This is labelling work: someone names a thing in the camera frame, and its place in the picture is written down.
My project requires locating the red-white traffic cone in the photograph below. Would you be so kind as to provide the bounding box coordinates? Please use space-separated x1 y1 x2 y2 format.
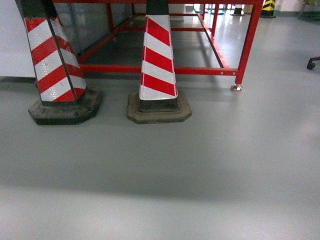
20 0 103 125
126 0 192 124

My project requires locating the right red-white traffic cone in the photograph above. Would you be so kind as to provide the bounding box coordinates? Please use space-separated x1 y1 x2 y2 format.
126 0 192 124

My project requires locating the red conveyor frame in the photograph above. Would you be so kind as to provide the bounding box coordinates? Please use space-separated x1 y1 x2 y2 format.
64 0 264 92

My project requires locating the yellow-black traffic cone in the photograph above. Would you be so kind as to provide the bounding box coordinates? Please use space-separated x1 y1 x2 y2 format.
260 0 276 19

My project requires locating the black office chair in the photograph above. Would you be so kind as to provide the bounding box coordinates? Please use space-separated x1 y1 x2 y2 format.
306 56 320 70

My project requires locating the left red-white traffic cone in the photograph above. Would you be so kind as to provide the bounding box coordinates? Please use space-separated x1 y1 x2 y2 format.
20 0 103 125

